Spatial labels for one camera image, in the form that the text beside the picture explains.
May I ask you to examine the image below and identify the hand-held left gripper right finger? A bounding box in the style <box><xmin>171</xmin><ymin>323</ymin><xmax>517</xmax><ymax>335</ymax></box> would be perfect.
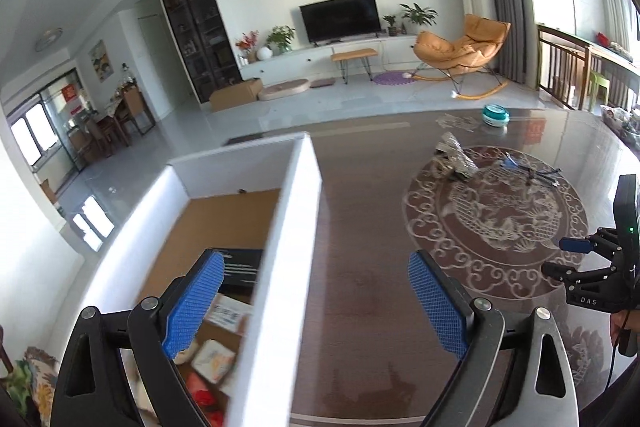
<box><xmin>407</xmin><ymin>251</ymin><xmax>581</xmax><ymax>427</ymax></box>

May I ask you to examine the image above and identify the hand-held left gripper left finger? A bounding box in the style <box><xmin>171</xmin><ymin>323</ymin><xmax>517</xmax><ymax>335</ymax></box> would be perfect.
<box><xmin>50</xmin><ymin>248</ymin><xmax>226</xmax><ymax>427</ymax></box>

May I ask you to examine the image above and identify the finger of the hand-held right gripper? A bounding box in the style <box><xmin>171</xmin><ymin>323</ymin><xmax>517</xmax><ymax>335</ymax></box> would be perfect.
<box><xmin>559</xmin><ymin>229</ymin><xmax>623</xmax><ymax>258</ymax></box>
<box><xmin>542</xmin><ymin>261</ymin><xmax>613</xmax><ymax>290</ymax></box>

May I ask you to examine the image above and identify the black cardboard box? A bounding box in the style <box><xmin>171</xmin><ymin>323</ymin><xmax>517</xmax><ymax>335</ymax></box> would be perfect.
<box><xmin>219</xmin><ymin>248</ymin><xmax>265</xmax><ymax>294</ymax></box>

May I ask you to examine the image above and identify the white printed packet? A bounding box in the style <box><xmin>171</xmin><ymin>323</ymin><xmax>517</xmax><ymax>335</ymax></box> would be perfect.
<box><xmin>192</xmin><ymin>339</ymin><xmax>236</xmax><ymax>384</ymax></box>

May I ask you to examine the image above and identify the red sachet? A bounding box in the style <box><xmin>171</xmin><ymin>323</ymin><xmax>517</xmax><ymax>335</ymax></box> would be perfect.
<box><xmin>186</xmin><ymin>372</ymin><xmax>227</xmax><ymax>427</ymax></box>

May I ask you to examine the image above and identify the white storage container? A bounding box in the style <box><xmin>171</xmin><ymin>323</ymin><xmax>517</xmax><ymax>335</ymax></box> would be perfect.
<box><xmin>65</xmin><ymin>132</ymin><xmax>327</xmax><ymax>427</ymax></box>

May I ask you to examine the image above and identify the teal round container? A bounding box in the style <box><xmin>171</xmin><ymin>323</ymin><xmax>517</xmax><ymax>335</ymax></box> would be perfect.
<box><xmin>482</xmin><ymin>103</ymin><xmax>512</xmax><ymax>129</ymax></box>

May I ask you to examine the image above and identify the person's right hand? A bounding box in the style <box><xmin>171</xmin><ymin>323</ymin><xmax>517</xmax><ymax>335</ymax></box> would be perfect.
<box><xmin>610</xmin><ymin>308</ymin><xmax>633</xmax><ymax>346</ymax></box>

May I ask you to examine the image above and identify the green plastic stool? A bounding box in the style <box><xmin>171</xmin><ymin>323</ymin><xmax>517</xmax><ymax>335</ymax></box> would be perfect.
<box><xmin>589</xmin><ymin>72</ymin><xmax>611</xmax><ymax>113</ymax></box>

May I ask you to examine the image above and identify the silver foil packet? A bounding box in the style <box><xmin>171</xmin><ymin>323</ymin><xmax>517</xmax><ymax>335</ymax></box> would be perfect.
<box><xmin>434</xmin><ymin>132</ymin><xmax>482</xmax><ymax>181</ymax></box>

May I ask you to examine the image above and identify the wooden slatted chair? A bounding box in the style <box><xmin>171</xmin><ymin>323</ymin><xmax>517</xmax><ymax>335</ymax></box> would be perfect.
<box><xmin>537</xmin><ymin>24</ymin><xmax>592</xmax><ymax>111</ymax></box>

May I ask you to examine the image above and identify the floral chair cushion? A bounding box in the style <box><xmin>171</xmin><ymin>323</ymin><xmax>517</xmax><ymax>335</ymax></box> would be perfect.
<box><xmin>0</xmin><ymin>347</ymin><xmax>61</xmax><ymax>427</ymax></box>

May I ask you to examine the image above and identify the brown cardboard box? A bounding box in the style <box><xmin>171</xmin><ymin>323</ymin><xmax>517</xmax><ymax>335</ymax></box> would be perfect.
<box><xmin>209</xmin><ymin>78</ymin><xmax>264</xmax><ymax>112</ymax></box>

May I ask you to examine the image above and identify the orange rocking chair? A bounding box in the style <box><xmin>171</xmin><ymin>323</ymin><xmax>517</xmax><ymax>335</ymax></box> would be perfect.
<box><xmin>414</xmin><ymin>14</ymin><xmax>512</xmax><ymax>101</ymax></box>

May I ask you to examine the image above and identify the purple round mat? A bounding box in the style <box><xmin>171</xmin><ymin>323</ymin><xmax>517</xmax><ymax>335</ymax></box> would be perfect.
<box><xmin>373</xmin><ymin>72</ymin><xmax>416</xmax><ymax>87</ymax></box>

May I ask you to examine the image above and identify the beige pet bed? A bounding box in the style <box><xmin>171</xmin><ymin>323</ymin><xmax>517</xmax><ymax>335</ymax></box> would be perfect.
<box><xmin>257</xmin><ymin>79</ymin><xmax>311</xmax><ymax>102</ymax></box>

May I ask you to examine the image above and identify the wooden bench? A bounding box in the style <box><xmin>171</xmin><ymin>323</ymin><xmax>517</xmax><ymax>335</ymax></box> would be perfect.
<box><xmin>331</xmin><ymin>48</ymin><xmax>379</xmax><ymax>84</ymax></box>

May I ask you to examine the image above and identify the white television cabinet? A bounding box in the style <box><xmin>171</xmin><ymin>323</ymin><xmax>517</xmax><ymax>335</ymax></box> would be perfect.
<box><xmin>237</xmin><ymin>34</ymin><xmax>432</xmax><ymax>88</ymax></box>

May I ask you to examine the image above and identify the red flower arrangement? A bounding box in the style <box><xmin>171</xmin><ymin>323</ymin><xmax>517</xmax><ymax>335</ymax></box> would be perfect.
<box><xmin>235</xmin><ymin>31</ymin><xmax>260</xmax><ymax>63</ymax></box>

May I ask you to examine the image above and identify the dark glass display cabinet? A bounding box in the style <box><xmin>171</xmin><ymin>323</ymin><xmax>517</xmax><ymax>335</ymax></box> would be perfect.
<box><xmin>155</xmin><ymin>0</ymin><xmax>241</xmax><ymax>106</ymax></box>

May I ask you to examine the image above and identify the bushy green potted plant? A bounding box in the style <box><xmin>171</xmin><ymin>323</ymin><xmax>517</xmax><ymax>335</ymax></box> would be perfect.
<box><xmin>266</xmin><ymin>25</ymin><xmax>297</xmax><ymax>54</ymax></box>

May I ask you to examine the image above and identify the large leafy potted plant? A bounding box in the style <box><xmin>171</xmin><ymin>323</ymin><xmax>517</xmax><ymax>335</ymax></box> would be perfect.
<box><xmin>400</xmin><ymin>3</ymin><xmax>439</xmax><ymax>30</ymax></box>

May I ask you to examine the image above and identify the round ceiling lamp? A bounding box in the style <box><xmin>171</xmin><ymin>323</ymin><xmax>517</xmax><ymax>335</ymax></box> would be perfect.
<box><xmin>35</xmin><ymin>28</ymin><xmax>65</xmax><ymax>53</ymax></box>

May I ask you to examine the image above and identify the black television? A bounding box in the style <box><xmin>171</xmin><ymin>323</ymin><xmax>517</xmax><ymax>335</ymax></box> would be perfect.
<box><xmin>299</xmin><ymin>0</ymin><xmax>380</xmax><ymax>46</ymax></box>

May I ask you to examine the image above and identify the framed wall painting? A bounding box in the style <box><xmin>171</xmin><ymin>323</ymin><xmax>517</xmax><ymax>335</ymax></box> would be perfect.
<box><xmin>89</xmin><ymin>39</ymin><xmax>112</xmax><ymax>82</ymax></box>

